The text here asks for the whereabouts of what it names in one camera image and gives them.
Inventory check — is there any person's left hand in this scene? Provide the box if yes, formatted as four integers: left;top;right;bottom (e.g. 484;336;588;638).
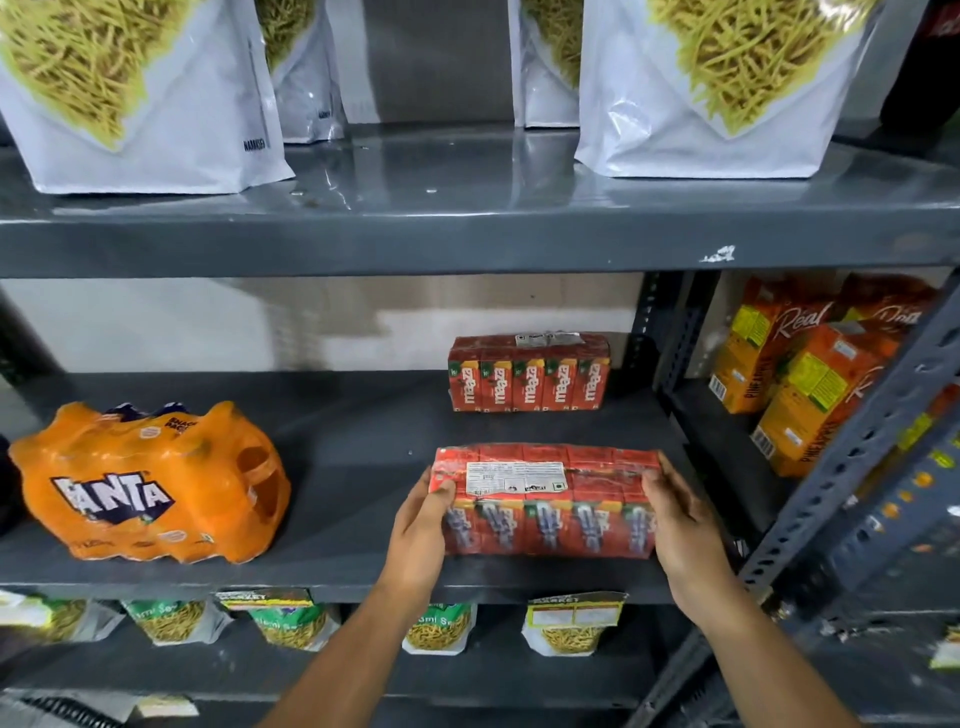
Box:
375;475;457;601

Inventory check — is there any person's right hand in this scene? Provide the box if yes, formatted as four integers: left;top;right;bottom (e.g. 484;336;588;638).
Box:
641;450;744;630

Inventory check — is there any red juice carton multipack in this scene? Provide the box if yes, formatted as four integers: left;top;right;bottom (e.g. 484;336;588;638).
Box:
429;442;663;561
447;331;612;414

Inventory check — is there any person's left forearm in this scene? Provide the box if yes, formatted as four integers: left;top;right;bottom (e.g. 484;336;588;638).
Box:
258;581;421;728

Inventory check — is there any person's right forearm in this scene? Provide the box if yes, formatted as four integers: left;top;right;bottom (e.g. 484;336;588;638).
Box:
693;588;864;728

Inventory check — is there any small green noodle snack packet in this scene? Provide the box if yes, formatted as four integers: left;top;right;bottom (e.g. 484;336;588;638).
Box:
216;588;343;653
121;599;235;648
0;590;126;646
402;603;479;658
521;591;629;659

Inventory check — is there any orange juice carton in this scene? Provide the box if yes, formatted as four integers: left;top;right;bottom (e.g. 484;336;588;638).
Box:
708;276;835;416
751;321;905;480
831;272;940;340

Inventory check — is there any grey slotted metal rack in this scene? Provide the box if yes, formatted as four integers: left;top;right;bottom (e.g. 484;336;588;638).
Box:
626;270;960;728

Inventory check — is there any grey metal shelf rack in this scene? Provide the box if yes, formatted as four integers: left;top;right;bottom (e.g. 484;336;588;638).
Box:
0;120;960;728

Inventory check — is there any orange shrink-wrapped soda can pack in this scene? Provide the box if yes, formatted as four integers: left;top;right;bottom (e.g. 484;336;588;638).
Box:
8;400;293;566

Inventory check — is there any white paper slip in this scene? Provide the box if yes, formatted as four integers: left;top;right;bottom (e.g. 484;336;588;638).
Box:
135;693;201;720

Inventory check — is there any large white noodle snack bag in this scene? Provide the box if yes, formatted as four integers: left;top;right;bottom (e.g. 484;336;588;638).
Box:
0;0;296;196
574;0;880;181

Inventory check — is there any dark soda bottle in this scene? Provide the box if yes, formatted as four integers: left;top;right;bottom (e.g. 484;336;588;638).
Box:
879;0;960;138

